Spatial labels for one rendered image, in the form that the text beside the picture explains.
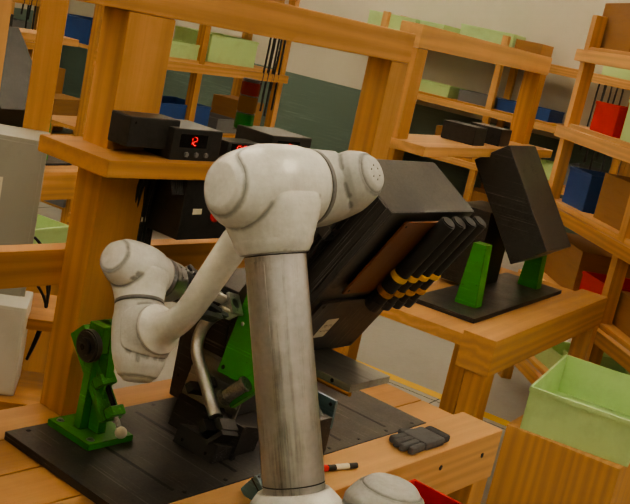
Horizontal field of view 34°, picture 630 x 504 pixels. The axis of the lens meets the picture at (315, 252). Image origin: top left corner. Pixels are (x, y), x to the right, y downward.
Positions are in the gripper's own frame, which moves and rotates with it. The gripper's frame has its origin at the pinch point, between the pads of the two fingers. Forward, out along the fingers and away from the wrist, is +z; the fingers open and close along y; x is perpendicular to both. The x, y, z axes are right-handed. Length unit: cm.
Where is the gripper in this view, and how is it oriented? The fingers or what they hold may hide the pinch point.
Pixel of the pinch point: (224, 306)
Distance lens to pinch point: 241.4
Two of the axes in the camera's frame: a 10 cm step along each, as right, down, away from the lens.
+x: -8.5, 4.1, 3.4
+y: -2.4, -8.7, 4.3
